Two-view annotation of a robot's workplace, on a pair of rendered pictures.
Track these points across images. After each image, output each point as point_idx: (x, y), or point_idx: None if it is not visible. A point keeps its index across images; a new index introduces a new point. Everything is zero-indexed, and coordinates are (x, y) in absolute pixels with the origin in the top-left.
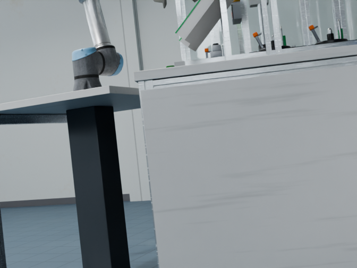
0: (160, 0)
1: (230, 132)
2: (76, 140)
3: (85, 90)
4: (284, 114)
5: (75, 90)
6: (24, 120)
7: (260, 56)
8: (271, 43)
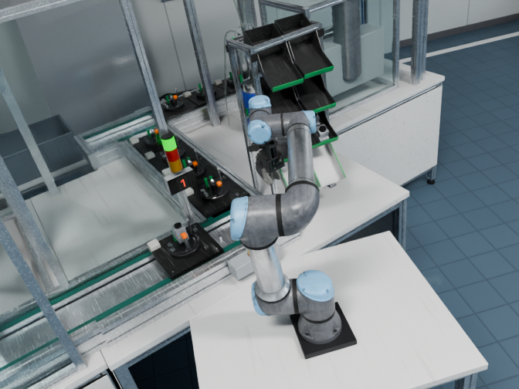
0: (275, 178)
1: None
2: None
3: (400, 245)
4: None
5: (340, 319)
6: None
7: (353, 160)
8: (215, 186)
